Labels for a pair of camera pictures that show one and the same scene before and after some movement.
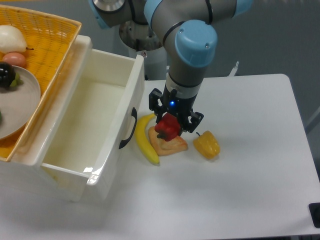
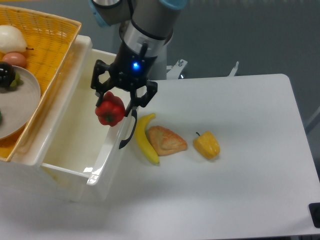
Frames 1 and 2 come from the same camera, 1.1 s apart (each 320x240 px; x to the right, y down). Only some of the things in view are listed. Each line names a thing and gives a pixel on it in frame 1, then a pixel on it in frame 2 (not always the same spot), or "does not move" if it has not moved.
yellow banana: [141, 135] does not move
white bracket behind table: [234, 70] does not move
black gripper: [179, 107] to [130, 70]
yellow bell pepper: [207, 144] does not move
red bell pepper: [168, 127] to [111, 110]
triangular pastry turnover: [163, 148] does not move
